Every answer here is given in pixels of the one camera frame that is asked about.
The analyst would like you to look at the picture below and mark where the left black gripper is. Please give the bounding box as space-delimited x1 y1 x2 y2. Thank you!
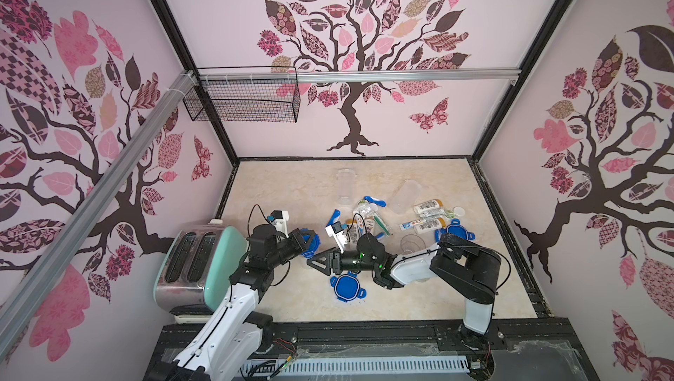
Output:
267 229 314 269

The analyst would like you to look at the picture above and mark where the clear plastic toiletry bag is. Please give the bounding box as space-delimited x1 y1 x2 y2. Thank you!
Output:
353 199 380 221

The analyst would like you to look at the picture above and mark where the green toothbrush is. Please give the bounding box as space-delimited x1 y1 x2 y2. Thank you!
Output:
373 214 391 236

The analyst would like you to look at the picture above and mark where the blue lid toiletry container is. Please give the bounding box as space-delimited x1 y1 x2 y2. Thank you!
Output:
336 168 357 206
302 230 321 259
389 179 422 214

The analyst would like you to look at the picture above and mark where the white toothpaste tube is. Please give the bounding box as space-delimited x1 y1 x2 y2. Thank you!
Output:
399 217 426 231

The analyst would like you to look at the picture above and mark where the detached blue container lid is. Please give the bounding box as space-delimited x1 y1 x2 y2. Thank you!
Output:
434 219 476 243

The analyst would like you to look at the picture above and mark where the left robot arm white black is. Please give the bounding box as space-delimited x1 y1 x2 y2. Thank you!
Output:
145 223 315 380

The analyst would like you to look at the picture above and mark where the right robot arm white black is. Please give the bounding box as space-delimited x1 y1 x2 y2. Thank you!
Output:
306 234 502 336

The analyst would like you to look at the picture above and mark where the clear drinking glass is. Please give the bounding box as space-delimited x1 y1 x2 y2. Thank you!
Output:
400 234 427 255

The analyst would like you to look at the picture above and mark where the mint green silver toaster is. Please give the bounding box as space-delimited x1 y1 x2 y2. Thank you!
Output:
153 221 249 324

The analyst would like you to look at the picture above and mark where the white slotted cable duct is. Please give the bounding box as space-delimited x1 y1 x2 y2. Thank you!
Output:
236 356 471 379

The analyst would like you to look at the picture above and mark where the left aluminium rail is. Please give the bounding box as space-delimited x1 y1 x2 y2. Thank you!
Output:
1 70 198 357

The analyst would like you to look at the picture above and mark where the aluminium rail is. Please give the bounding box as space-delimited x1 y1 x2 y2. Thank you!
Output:
193 67 521 84
1 70 198 357

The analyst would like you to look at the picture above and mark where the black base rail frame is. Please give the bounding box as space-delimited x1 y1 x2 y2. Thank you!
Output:
143 317 601 381

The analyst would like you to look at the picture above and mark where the back aluminium rail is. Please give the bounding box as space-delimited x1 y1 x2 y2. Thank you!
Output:
193 67 521 84

